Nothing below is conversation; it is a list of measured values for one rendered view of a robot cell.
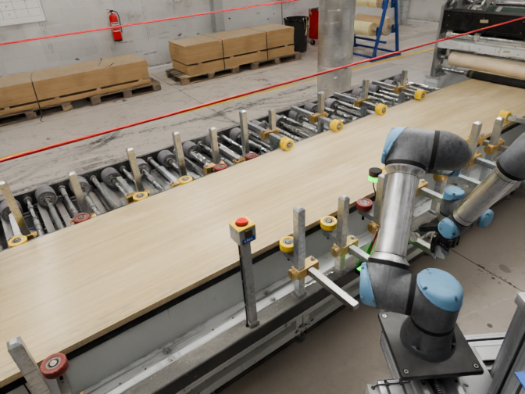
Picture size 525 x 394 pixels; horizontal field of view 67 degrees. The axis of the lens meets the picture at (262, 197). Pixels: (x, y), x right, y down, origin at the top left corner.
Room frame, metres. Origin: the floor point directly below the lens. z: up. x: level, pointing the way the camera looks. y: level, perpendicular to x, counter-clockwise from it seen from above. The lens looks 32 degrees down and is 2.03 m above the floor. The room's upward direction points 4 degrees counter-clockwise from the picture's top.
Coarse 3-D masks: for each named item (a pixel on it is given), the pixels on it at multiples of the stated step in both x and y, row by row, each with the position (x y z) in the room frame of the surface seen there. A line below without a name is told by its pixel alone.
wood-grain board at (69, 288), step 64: (384, 128) 2.59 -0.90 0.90; (448, 128) 2.52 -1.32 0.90; (192, 192) 1.88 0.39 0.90; (256, 192) 1.84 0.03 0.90; (320, 192) 1.79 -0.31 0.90; (0, 256) 1.43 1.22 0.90; (64, 256) 1.40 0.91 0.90; (128, 256) 1.37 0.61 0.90; (192, 256) 1.34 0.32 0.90; (0, 320) 1.04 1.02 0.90; (64, 320) 1.02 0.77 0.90; (128, 320) 1.02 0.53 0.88; (0, 384) 0.78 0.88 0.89
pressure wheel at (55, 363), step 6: (54, 354) 0.87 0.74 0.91; (60, 354) 0.87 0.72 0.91; (48, 360) 0.85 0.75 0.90; (54, 360) 0.84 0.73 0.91; (60, 360) 0.85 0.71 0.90; (66, 360) 0.85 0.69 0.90; (42, 366) 0.83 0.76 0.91; (48, 366) 0.83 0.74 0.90; (54, 366) 0.83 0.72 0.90; (60, 366) 0.82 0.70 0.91; (66, 366) 0.84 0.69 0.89; (42, 372) 0.80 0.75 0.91; (48, 372) 0.80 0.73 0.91; (54, 372) 0.80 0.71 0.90; (60, 372) 0.81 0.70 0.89; (48, 378) 0.80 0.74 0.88; (54, 378) 0.80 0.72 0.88; (60, 378) 0.83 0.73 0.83
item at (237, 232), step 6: (234, 222) 1.13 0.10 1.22; (252, 222) 1.12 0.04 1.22; (234, 228) 1.10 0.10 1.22; (240, 228) 1.09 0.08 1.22; (246, 228) 1.09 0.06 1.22; (252, 228) 1.10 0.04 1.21; (234, 234) 1.10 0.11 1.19; (240, 234) 1.08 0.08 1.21; (252, 234) 1.10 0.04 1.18; (234, 240) 1.10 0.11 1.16; (240, 240) 1.07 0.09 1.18; (252, 240) 1.10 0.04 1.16
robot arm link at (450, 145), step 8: (440, 136) 1.01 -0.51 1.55; (448, 136) 1.01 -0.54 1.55; (456, 136) 1.02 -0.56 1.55; (440, 144) 0.99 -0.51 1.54; (448, 144) 0.99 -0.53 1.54; (456, 144) 0.99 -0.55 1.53; (464, 144) 1.01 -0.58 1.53; (440, 152) 0.98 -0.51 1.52; (448, 152) 0.98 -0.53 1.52; (456, 152) 0.98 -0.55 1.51; (464, 152) 0.99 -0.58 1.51; (440, 160) 0.98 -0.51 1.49; (448, 160) 0.97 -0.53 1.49; (456, 160) 0.98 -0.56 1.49; (464, 160) 0.99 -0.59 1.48; (440, 168) 0.99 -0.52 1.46; (448, 168) 0.99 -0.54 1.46; (456, 168) 1.00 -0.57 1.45; (448, 176) 1.29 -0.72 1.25; (456, 176) 1.27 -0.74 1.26
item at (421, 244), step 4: (360, 212) 1.66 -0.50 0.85; (364, 212) 1.64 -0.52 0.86; (368, 212) 1.64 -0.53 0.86; (372, 212) 1.64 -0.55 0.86; (364, 216) 1.64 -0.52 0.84; (368, 216) 1.62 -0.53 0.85; (372, 216) 1.60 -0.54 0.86; (420, 240) 1.39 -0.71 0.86; (412, 244) 1.40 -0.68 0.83; (416, 244) 1.38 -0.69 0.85; (420, 244) 1.37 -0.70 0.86; (424, 244) 1.36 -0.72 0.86; (428, 244) 1.36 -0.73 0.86; (420, 248) 1.36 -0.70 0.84; (424, 248) 1.35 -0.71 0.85; (428, 248) 1.34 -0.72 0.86; (428, 252) 1.33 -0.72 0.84
